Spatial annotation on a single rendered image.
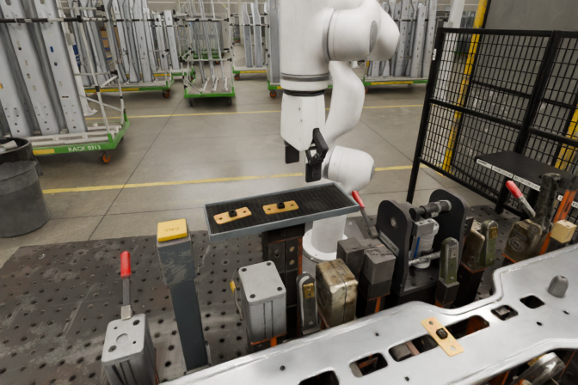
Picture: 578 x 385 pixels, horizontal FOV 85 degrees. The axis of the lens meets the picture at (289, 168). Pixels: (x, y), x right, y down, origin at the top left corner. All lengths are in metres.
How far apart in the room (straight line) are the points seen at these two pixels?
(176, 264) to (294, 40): 0.54
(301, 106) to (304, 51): 0.09
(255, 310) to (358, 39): 0.51
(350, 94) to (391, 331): 0.62
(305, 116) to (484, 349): 0.57
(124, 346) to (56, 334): 0.63
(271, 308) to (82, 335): 0.74
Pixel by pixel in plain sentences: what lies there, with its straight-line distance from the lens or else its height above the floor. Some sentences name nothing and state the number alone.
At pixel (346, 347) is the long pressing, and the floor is 1.00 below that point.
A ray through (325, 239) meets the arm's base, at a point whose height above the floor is 0.85.
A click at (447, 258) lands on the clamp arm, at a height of 1.06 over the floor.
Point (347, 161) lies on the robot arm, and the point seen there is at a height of 1.18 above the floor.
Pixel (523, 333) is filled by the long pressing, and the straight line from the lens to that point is 0.88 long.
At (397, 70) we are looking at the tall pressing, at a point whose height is 0.48.
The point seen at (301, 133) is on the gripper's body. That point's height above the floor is 1.40.
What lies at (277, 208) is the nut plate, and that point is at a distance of 0.79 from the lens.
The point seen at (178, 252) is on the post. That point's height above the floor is 1.12.
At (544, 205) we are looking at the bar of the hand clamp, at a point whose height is 1.13.
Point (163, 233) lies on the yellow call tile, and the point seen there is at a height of 1.16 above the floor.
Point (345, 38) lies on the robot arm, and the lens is 0.52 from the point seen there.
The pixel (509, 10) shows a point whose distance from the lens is 3.43.
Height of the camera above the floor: 1.58
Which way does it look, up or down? 25 degrees down
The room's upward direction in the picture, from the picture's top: straight up
